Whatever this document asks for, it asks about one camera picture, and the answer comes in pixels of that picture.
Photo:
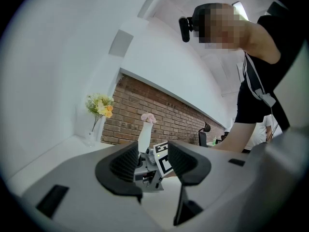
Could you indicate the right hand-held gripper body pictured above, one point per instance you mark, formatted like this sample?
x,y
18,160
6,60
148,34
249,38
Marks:
x,y
164,164

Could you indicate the yellow flower bouquet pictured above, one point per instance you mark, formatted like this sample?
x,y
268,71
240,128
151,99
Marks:
x,y
101,105

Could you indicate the white square table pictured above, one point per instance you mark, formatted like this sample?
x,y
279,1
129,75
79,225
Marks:
x,y
60,151

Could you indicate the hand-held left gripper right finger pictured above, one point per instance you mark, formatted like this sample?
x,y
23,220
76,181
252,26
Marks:
x,y
217,178

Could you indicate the person's black shirt torso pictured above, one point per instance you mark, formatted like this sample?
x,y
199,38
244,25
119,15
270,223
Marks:
x,y
251,105

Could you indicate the clear glass vase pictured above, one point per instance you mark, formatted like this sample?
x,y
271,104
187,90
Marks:
x,y
89,139

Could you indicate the black office chair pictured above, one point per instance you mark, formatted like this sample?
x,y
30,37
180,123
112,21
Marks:
x,y
203,139

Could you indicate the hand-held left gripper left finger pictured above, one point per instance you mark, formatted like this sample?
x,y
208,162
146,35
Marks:
x,y
96,202

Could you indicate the person's head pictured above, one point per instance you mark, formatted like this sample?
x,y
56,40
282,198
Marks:
x,y
222,28

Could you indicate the person's right forearm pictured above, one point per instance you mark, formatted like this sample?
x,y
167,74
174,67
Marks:
x,y
236,136

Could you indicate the pink flower bouquet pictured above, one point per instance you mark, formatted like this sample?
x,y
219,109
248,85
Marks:
x,y
148,118

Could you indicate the white ceramic vase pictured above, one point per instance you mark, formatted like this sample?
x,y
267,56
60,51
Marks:
x,y
144,136

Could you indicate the black head-mounted camera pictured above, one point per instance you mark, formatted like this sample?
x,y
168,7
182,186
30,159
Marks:
x,y
185,30

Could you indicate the square ceiling panel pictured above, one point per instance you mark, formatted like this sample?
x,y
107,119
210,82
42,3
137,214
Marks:
x,y
120,43

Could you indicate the white ceiling light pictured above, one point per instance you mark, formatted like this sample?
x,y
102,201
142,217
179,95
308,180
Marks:
x,y
240,8

